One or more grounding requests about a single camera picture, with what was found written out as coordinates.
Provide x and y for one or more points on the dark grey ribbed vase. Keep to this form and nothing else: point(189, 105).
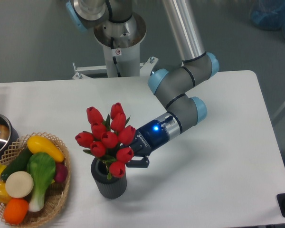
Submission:
point(112, 188)

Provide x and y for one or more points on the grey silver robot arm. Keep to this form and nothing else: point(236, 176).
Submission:
point(170, 88)

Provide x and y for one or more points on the blue plastic bag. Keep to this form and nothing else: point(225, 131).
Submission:
point(268, 15)

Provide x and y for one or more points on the cream round radish slice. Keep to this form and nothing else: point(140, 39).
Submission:
point(19, 184)

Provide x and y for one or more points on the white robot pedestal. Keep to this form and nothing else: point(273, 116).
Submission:
point(121, 43)

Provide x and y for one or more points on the purple red radish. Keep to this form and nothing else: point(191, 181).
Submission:
point(61, 173)

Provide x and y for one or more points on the yellow bell pepper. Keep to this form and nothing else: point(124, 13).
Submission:
point(4, 196)

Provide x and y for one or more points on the green cucumber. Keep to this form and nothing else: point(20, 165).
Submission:
point(18, 164)

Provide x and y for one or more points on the woven wicker basket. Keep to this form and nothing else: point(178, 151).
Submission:
point(56, 194)

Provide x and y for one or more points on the green bok choy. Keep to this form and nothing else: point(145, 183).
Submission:
point(42, 168)

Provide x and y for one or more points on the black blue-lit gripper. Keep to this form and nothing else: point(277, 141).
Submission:
point(147, 138)

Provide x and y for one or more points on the orange fruit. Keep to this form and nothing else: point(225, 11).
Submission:
point(15, 211)

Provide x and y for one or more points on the yellow squash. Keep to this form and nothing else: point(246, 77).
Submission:
point(38, 144)

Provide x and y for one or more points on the red tulip bouquet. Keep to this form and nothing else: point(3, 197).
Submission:
point(108, 140)

